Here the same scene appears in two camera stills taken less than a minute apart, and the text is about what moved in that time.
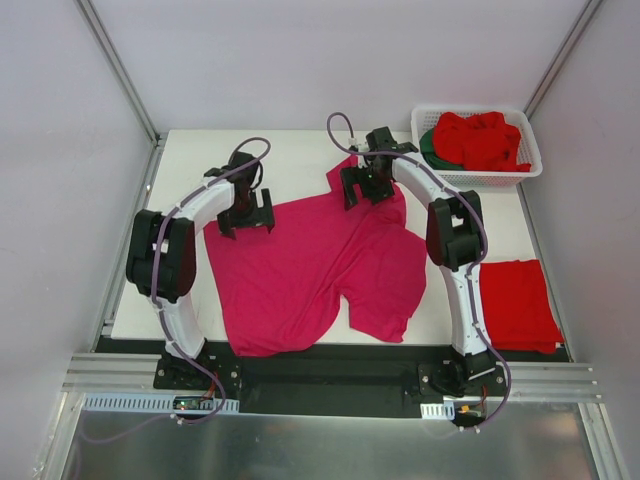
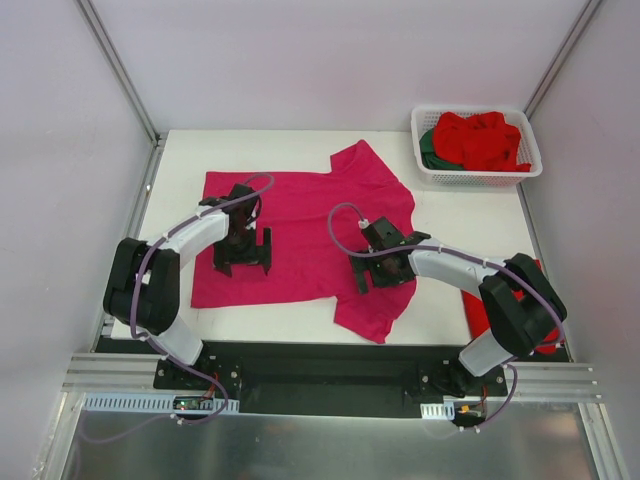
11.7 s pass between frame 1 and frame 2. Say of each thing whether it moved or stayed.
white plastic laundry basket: stayed
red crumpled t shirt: stayed
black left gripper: moved
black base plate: stayed
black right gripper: moved
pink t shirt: moved
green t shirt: stayed
